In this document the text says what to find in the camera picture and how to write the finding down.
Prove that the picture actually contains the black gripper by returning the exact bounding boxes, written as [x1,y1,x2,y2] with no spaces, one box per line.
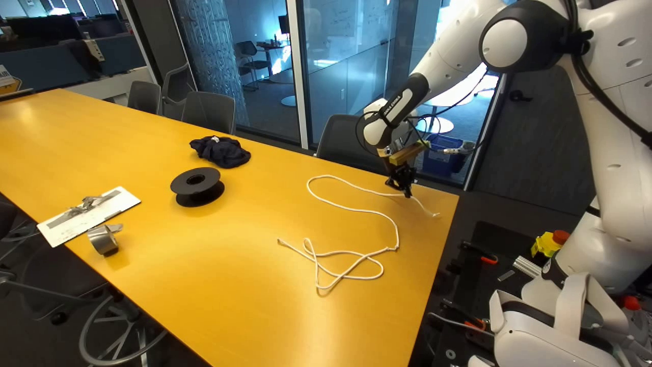
[385,163,416,199]

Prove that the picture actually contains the long white rope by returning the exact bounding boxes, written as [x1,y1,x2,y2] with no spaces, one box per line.
[304,174,441,274]

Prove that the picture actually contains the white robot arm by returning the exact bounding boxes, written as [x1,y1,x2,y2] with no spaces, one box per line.
[364,0,652,254]

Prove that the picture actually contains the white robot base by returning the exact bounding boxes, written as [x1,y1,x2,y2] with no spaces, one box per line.
[468,195,652,367]

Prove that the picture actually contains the grey office chair near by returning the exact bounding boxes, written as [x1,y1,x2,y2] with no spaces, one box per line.
[317,115,383,171]

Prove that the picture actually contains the grey office chair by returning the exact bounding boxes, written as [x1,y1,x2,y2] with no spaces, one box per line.
[128,82,162,115]
[182,91,236,133]
[317,115,383,171]

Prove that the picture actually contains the black cloth bundle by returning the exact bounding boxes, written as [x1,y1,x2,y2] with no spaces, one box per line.
[191,134,251,170]

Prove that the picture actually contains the grey office chair middle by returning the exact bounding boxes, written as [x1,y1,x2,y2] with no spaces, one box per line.
[182,91,236,133]

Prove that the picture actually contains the black filament spool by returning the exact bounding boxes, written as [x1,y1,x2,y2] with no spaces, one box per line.
[172,167,225,208]

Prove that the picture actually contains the grey office chair far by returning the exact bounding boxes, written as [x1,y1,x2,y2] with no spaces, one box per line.
[128,82,162,115]

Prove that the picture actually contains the white paper sheet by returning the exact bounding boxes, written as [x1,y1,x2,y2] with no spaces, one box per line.
[38,185,141,247]

